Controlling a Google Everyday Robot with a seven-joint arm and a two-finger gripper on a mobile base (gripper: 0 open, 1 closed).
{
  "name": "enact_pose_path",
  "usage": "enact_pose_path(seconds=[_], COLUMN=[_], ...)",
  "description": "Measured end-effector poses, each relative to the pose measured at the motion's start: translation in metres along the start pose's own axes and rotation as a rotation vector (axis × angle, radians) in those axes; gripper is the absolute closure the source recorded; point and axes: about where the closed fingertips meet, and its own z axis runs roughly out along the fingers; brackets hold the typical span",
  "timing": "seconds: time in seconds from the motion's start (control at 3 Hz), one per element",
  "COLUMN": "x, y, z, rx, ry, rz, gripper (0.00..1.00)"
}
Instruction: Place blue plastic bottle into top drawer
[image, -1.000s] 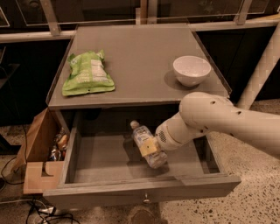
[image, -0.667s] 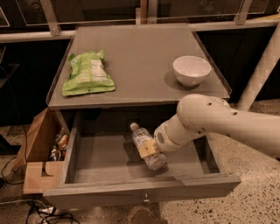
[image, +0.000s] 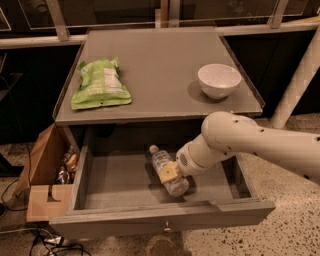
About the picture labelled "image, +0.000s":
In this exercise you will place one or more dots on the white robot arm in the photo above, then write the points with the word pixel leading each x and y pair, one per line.
pixel 224 134

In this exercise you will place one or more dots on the grey open top drawer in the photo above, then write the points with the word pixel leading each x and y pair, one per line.
pixel 117 191

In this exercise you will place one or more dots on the metal drawer knob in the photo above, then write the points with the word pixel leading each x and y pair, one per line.
pixel 167 228

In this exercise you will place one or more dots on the white ceramic bowl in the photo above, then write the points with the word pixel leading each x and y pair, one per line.
pixel 218 81

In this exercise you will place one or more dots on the clear plastic water bottle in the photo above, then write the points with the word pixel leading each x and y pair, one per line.
pixel 160 158

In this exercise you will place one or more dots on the grey wooden cabinet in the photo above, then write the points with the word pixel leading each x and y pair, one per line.
pixel 159 69

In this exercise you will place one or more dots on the green snack bag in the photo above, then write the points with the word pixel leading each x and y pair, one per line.
pixel 100 85

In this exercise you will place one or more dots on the metal window railing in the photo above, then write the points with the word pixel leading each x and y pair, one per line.
pixel 44 23

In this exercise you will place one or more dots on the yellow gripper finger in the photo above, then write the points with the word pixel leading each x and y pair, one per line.
pixel 170 172

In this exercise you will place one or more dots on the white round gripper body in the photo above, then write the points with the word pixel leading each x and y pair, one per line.
pixel 187 162

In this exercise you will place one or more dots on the items inside cardboard box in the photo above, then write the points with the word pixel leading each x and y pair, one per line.
pixel 67 171

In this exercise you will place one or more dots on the brown cardboard box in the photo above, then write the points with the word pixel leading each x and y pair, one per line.
pixel 46 198

